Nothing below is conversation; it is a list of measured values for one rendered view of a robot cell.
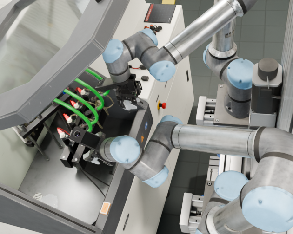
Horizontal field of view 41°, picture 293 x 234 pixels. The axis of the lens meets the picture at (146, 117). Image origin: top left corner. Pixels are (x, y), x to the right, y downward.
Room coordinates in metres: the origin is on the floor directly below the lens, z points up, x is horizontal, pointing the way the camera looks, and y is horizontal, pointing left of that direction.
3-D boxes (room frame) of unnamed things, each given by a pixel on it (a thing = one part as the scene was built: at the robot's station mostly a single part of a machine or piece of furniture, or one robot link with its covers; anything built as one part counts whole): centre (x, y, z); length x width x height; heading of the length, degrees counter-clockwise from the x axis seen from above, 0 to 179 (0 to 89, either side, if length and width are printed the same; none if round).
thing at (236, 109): (0.99, -0.42, 1.09); 0.15 x 0.15 x 0.10
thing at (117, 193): (0.93, 0.17, 0.87); 0.62 x 0.04 x 0.16; 149
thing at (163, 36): (1.58, -0.11, 0.96); 0.70 x 0.22 x 0.03; 149
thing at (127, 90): (0.99, 0.04, 1.37); 0.09 x 0.08 x 0.12; 59
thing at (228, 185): (0.53, -0.20, 1.20); 0.13 x 0.12 x 0.14; 139
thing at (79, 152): (1.15, 0.31, 0.91); 0.34 x 0.10 x 0.15; 149
